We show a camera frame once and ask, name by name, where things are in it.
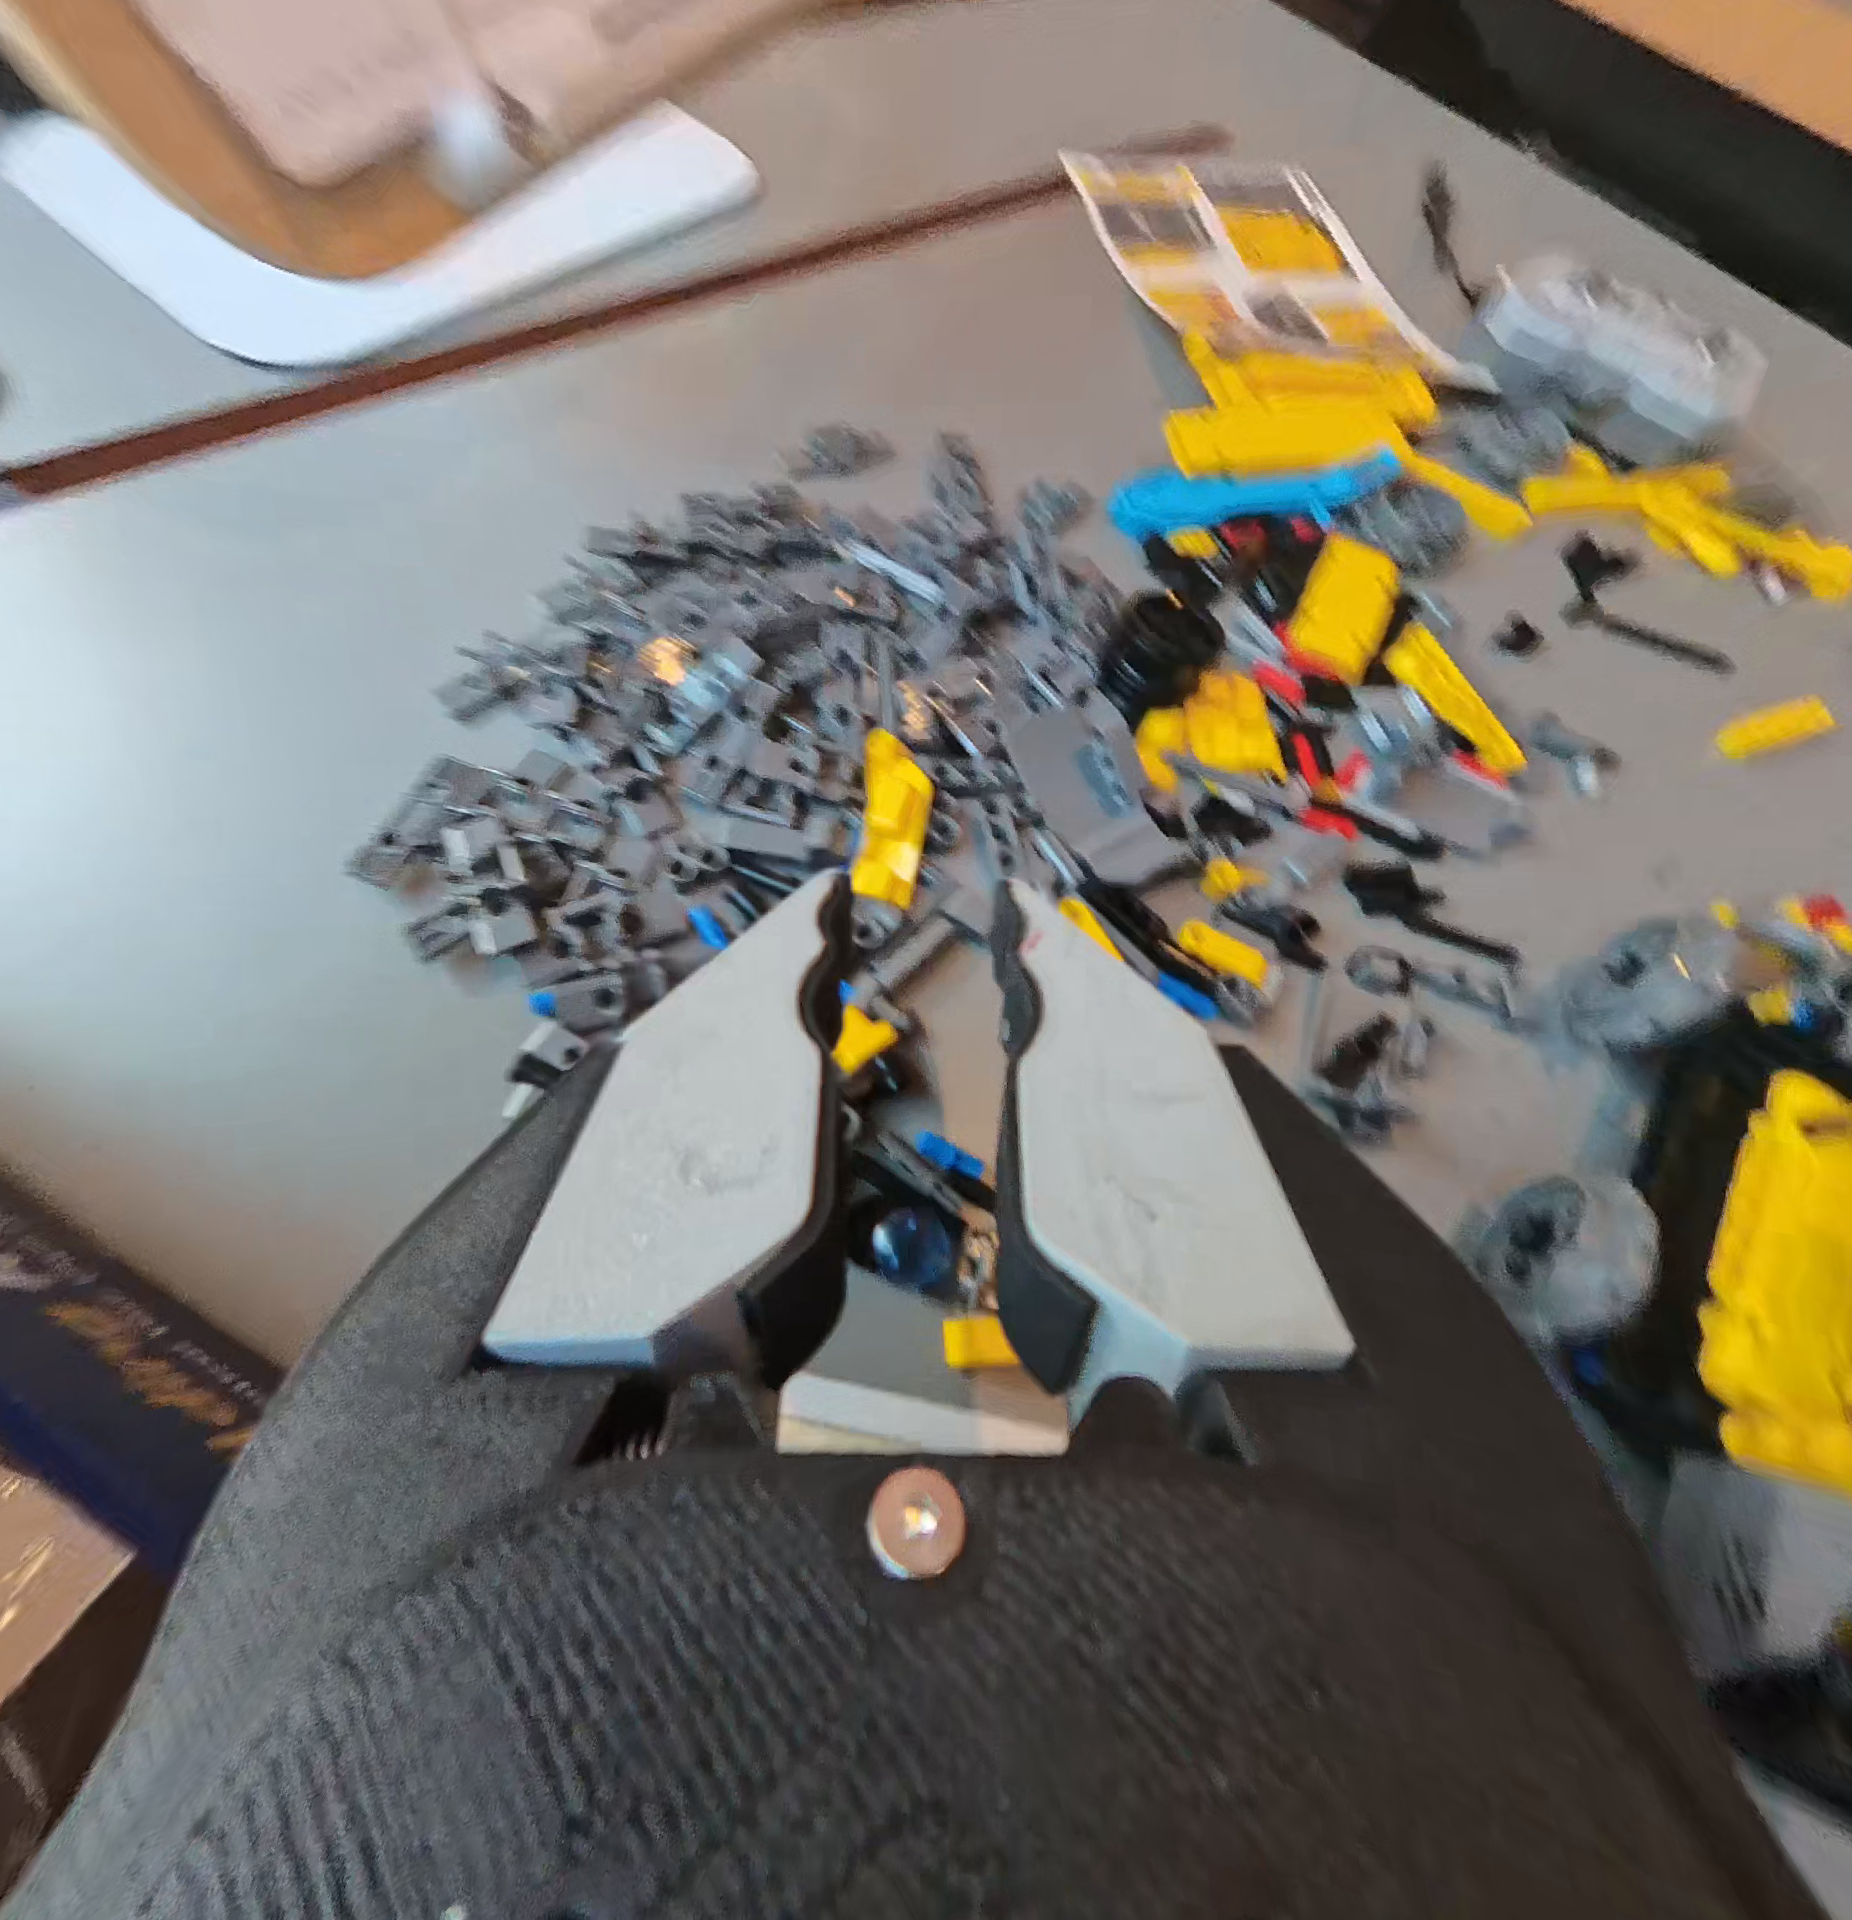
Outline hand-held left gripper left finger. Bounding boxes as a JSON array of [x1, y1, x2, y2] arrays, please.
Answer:
[[476, 868, 858, 1392]]

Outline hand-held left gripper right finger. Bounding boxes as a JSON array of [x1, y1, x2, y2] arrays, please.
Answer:
[[991, 883, 1351, 1430]]

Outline yellow toy vehicle model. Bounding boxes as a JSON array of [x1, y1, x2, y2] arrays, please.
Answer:
[[1464, 894, 1852, 1799]]

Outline black long axle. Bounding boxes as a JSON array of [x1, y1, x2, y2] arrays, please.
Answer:
[[1559, 597, 1736, 680]]

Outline yellow beam assembly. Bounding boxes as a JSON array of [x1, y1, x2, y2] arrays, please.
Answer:
[[1521, 455, 1852, 603]]

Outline grey desk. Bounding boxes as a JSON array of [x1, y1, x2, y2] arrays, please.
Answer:
[[0, 0, 1852, 1920]]

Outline pile of grey track links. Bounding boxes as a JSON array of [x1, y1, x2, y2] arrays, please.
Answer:
[[343, 426, 1110, 1052]]

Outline grey curved panel piece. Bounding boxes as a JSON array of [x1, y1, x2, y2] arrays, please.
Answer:
[[1014, 711, 1155, 846]]

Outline pile of mixed coloured pieces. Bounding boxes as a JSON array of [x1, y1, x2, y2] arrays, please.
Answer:
[[851, 455, 1630, 1146]]

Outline black wheel rim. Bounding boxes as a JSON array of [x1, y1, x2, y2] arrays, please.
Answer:
[[1096, 590, 1228, 723]]

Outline dark blue kit box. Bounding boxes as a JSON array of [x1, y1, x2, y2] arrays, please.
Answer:
[[0, 1150, 286, 1573]]

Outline yellow rectangular panel piece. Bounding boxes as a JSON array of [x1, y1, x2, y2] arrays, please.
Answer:
[[1280, 530, 1405, 684]]

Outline blue brick separator tool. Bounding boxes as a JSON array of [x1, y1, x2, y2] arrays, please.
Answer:
[[1110, 443, 1405, 546]]

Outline short yellow holed beam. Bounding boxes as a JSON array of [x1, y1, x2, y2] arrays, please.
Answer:
[[1709, 694, 1843, 765]]

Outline grey battery box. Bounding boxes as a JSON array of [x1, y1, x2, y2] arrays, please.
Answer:
[[1464, 257, 1775, 464]]

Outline yellow sticker sheet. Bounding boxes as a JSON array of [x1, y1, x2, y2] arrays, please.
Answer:
[[1057, 145, 1503, 393]]

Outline wooden instruction board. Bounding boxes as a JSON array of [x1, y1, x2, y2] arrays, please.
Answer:
[[0, 0, 872, 289]]

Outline yellow stacked beam frame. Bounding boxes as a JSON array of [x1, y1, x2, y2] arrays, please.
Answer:
[[1161, 331, 1447, 479]]

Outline black battery box cable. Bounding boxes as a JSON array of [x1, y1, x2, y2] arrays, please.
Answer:
[[1418, 160, 1483, 310]]

